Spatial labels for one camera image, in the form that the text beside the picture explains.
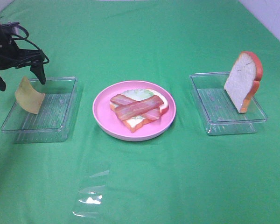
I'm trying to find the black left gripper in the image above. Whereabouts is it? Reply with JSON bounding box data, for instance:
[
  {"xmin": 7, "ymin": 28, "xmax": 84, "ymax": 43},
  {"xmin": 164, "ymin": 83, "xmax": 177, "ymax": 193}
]
[{"xmin": 0, "ymin": 22, "xmax": 46, "ymax": 91}]

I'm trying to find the yellow cheese slice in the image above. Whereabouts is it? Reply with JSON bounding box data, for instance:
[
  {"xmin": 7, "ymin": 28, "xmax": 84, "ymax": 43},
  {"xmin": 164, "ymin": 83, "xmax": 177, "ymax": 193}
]
[{"xmin": 14, "ymin": 76, "xmax": 45, "ymax": 114}]

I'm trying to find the dark bacon strip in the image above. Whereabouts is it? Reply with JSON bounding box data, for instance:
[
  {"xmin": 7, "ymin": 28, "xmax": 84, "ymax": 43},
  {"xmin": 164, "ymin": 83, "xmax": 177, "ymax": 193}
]
[{"xmin": 109, "ymin": 94, "xmax": 161, "ymax": 121}]

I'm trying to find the pink bacon strip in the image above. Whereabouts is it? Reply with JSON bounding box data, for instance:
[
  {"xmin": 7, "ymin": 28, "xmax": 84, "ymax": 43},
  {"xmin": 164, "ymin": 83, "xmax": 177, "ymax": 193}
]
[{"xmin": 113, "ymin": 95, "xmax": 165, "ymax": 121}]

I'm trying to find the green lettuce leaf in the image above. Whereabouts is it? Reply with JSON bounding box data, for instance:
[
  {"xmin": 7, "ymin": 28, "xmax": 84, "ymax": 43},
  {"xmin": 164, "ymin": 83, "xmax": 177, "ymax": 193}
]
[{"xmin": 109, "ymin": 89, "xmax": 154, "ymax": 119}]

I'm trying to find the bread slice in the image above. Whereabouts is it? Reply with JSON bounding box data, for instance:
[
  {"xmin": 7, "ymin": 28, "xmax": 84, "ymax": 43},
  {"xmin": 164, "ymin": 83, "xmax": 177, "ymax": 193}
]
[
  {"xmin": 224, "ymin": 51, "xmax": 263, "ymax": 113},
  {"xmin": 110, "ymin": 89, "xmax": 168, "ymax": 133}
]

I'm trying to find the clear left plastic tray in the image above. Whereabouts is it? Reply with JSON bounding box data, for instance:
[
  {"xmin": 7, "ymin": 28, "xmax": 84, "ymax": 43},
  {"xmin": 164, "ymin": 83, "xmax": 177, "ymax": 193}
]
[{"xmin": 1, "ymin": 77, "xmax": 79, "ymax": 143}]

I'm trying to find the clear plastic tray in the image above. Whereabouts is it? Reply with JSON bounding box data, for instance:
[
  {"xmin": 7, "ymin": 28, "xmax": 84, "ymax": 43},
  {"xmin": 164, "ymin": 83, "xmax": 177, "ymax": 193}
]
[
  {"xmin": 1, "ymin": 77, "xmax": 79, "ymax": 143},
  {"xmin": 189, "ymin": 71, "xmax": 267, "ymax": 135}
]

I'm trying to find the pink round plate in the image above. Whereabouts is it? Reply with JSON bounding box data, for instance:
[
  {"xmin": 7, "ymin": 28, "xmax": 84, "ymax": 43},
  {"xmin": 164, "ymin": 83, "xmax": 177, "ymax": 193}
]
[{"xmin": 92, "ymin": 80, "xmax": 176, "ymax": 141}]

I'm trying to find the clear plastic film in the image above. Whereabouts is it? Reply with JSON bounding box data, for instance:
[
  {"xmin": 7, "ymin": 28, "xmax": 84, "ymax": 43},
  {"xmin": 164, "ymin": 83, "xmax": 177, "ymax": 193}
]
[{"xmin": 72, "ymin": 168, "xmax": 109, "ymax": 221}]

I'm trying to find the green tablecloth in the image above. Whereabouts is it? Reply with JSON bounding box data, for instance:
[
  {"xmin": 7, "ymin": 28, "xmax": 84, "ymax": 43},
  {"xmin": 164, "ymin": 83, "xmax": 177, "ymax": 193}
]
[{"xmin": 0, "ymin": 0, "xmax": 280, "ymax": 224}]

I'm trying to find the clear right plastic tray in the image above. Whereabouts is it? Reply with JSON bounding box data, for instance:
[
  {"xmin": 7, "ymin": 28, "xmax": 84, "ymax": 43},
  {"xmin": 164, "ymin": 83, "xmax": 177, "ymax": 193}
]
[{"xmin": 189, "ymin": 71, "xmax": 267, "ymax": 135}]

